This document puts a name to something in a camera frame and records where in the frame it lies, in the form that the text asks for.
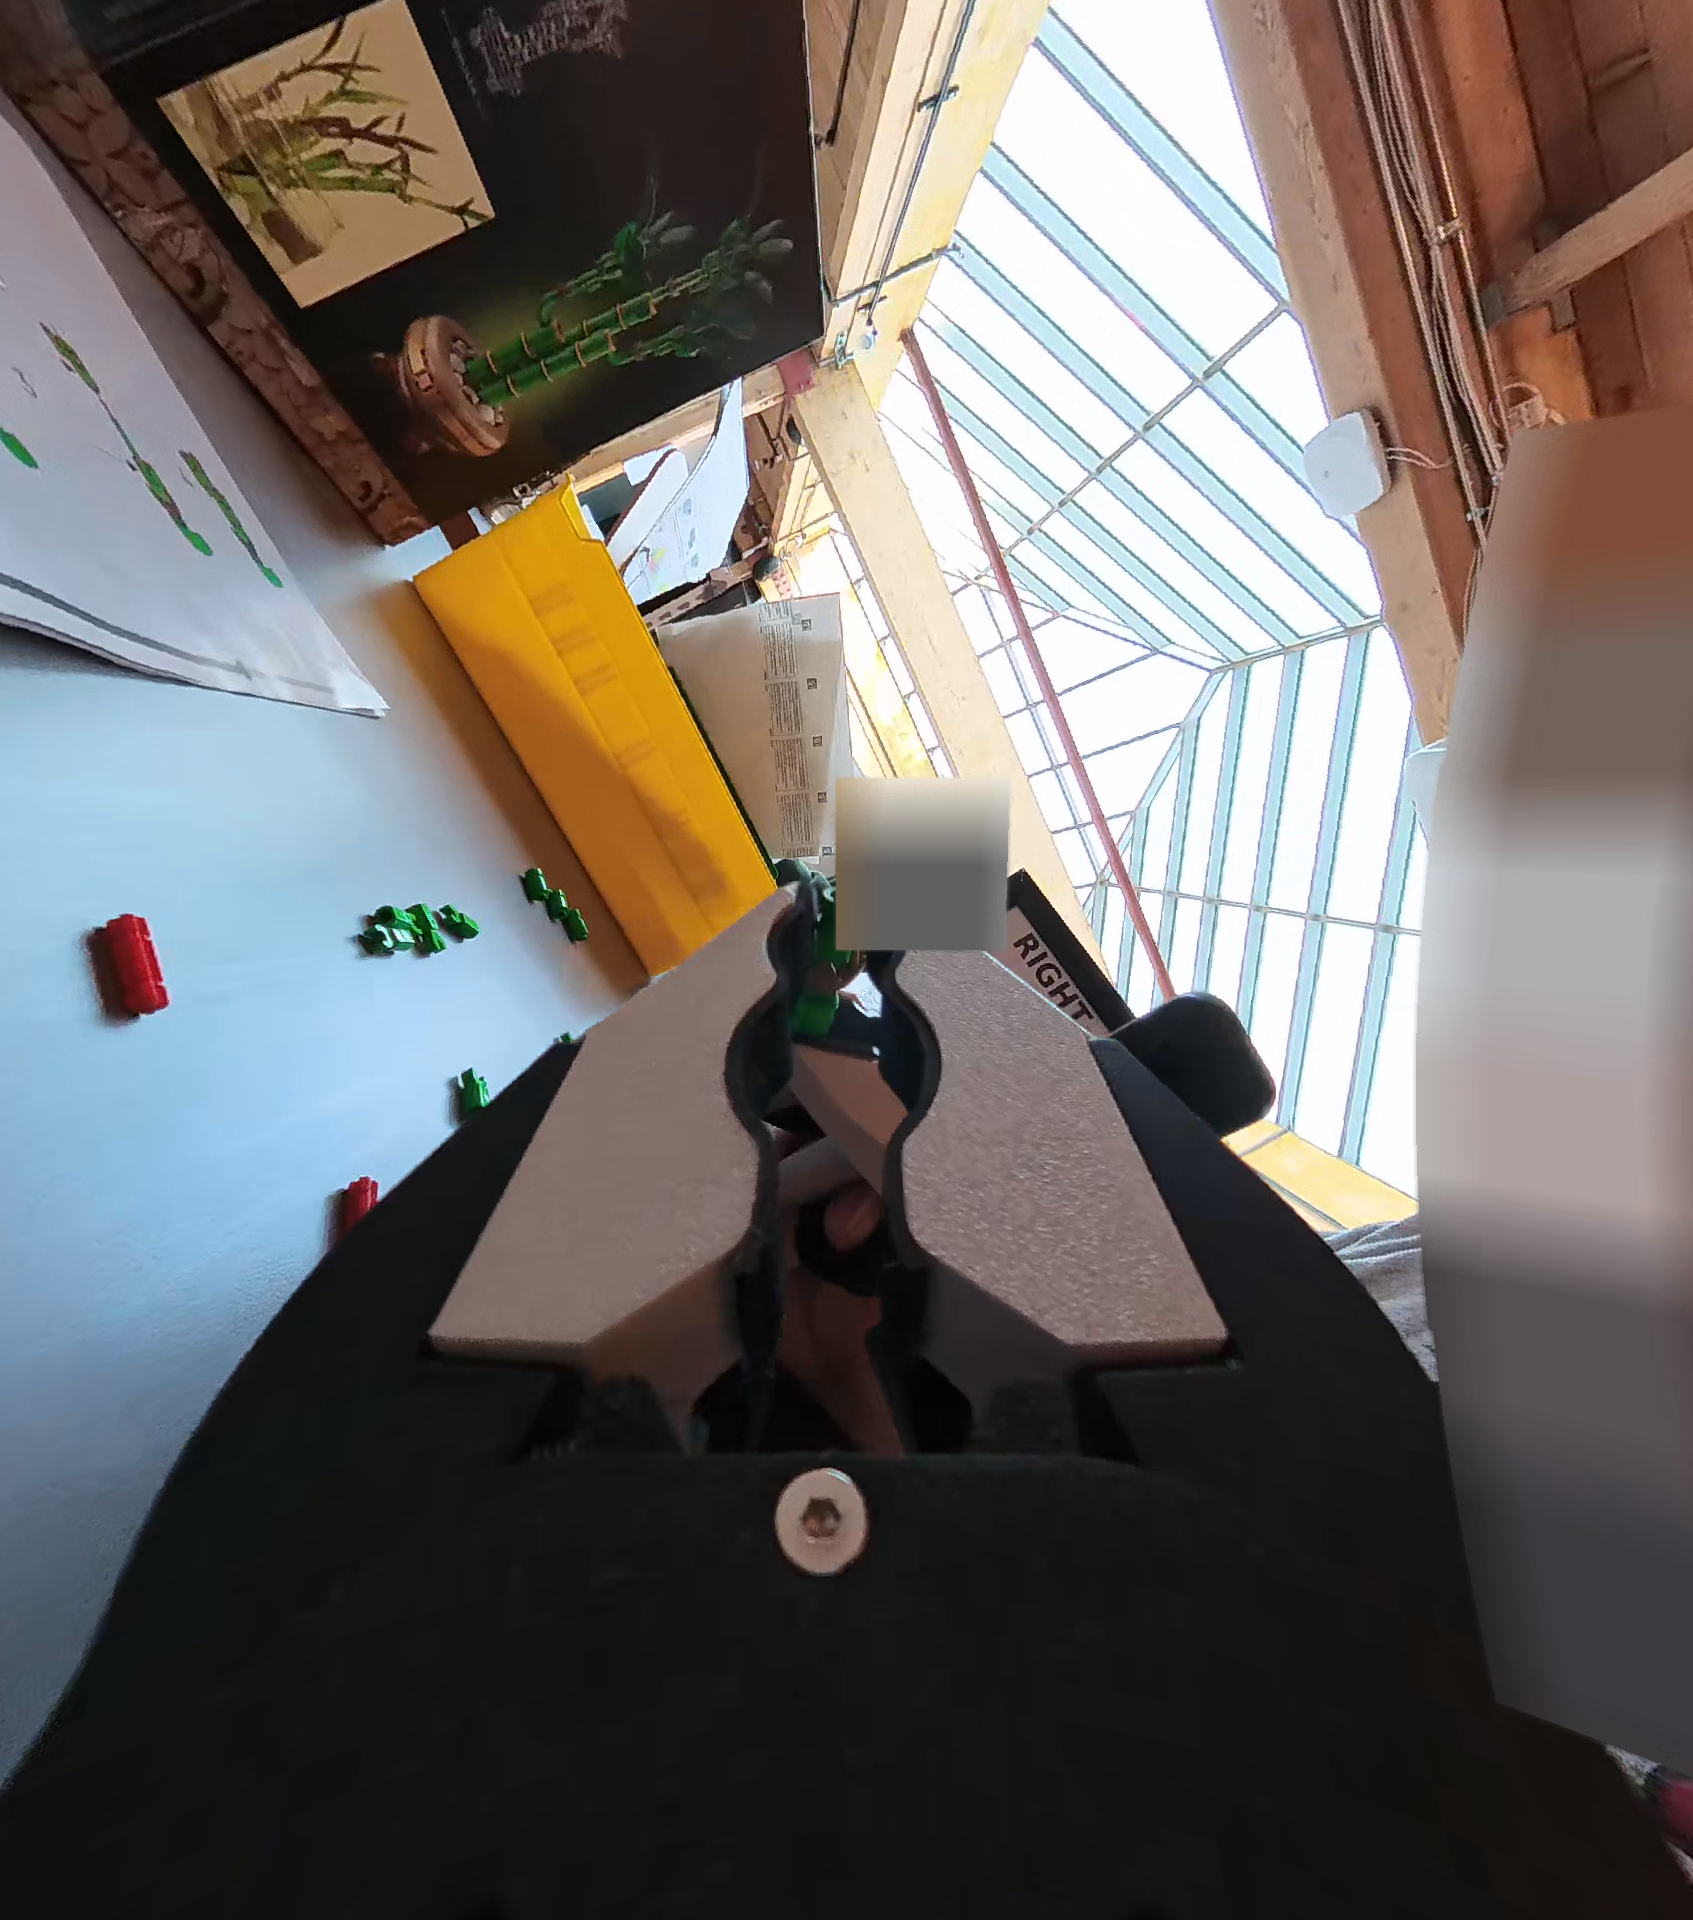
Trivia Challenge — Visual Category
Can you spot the red metal pipe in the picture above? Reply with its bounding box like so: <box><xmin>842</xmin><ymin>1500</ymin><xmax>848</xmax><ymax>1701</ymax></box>
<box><xmin>901</xmin><ymin>328</ymin><xmax>1179</xmax><ymax>1003</ymax></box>

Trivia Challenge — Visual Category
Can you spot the glass skylight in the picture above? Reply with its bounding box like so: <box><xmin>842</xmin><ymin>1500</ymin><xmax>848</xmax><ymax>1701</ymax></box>
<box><xmin>844</xmin><ymin>0</ymin><xmax>1433</xmax><ymax>1201</ymax></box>

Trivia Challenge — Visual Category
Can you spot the lego instruction booklet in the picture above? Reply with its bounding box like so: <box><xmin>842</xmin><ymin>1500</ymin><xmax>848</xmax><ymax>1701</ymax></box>
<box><xmin>0</xmin><ymin>15</ymin><xmax>389</xmax><ymax>717</ymax></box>

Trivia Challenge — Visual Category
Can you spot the yellow plastic bin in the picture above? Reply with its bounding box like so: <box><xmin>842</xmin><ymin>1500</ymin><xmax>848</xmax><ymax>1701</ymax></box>
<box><xmin>410</xmin><ymin>478</ymin><xmax>789</xmax><ymax>978</ymax></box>

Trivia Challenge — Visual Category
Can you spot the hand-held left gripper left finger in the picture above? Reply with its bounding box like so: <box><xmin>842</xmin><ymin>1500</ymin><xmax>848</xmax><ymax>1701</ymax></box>
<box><xmin>426</xmin><ymin>886</ymin><xmax>811</xmax><ymax>1452</ymax></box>

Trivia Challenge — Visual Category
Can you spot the bundle of wall cables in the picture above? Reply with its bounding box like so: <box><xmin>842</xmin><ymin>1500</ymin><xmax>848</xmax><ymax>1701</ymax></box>
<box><xmin>1334</xmin><ymin>0</ymin><xmax>1523</xmax><ymax>450</ymax></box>

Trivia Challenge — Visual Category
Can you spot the person's right hand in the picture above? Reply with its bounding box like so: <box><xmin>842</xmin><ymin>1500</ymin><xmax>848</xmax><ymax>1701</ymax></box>
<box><xmin>781</xmin><ymin>1282</ymin><xmax>910</xmax><ymax>1458</ymax></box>

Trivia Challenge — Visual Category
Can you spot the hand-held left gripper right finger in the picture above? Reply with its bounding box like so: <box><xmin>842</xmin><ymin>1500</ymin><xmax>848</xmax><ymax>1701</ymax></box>
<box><xmin>866</xmin><ymin>948</ymin><xmax>1232</xmax><ymax>1452</ymax></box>

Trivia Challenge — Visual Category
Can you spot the white wall device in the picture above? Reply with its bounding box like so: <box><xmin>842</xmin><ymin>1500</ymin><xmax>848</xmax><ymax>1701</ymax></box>
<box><xmin>1299</xmin><ymin>408</ymin><xmax>1392</xmax><ymax>519</ymax></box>

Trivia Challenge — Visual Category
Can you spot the black lego set box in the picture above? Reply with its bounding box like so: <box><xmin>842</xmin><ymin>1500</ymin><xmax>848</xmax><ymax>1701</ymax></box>
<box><xmin>0</xmin><ymin>0</ymin><xmax>829</xmax><ymax>547</ymax></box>

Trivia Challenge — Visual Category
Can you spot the pile of green lego pieces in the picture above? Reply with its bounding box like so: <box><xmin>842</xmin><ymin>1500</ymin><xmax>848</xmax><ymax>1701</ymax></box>
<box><xmin>354</xmin><ymin>898</ymin><xmax>481</xmax><ymax>960</ymax></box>

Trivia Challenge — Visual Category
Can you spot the green lego bamboo stem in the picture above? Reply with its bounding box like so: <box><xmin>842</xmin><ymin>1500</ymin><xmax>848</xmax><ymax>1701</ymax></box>
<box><xmin>771</xmin><ymin>859</ymin><xmax>848</xmax><ymax>1040</ymax></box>

